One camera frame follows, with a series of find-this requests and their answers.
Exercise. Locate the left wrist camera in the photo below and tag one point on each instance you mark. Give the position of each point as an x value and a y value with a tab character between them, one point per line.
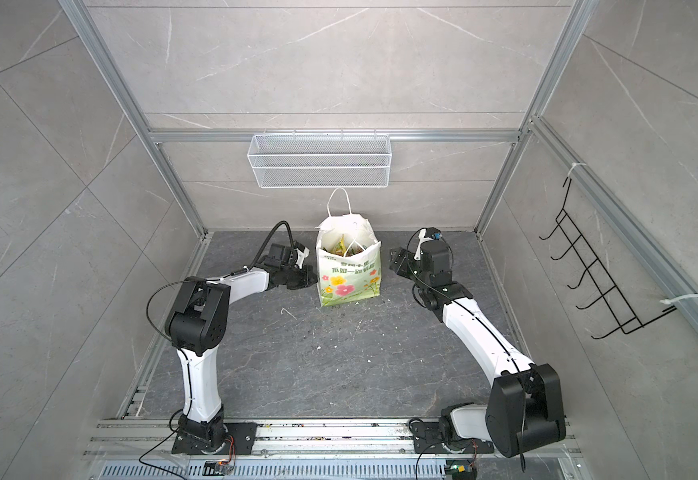
302	253

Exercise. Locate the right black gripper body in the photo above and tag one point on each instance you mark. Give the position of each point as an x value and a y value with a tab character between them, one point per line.
412	268

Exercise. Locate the yellow chips snack bag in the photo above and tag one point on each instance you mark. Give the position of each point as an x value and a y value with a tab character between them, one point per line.
345	247

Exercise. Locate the white floral paper bag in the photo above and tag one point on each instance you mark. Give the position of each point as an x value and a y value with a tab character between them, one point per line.
347	279

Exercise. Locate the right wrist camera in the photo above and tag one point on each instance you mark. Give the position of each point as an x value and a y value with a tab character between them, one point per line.
424	235

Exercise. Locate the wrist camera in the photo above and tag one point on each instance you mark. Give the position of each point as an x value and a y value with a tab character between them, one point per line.
302	253
424	235

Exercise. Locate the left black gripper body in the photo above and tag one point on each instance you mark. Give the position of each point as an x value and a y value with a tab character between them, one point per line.
294	277

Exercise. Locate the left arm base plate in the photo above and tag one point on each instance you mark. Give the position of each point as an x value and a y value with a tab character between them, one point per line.
195	438

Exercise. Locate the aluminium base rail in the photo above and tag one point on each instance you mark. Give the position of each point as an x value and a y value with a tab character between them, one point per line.
350	448

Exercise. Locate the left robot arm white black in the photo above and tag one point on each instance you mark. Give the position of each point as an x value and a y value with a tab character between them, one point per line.
198	324

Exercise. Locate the white wire mesh basket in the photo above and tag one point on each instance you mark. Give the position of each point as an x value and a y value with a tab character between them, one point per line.
330	160

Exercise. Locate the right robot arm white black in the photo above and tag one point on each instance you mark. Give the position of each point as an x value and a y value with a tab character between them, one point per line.
525	407

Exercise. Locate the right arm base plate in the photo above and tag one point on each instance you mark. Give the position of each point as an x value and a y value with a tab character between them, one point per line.
436	438

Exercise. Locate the black wire hook rack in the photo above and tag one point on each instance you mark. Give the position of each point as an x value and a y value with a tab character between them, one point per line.
594	271

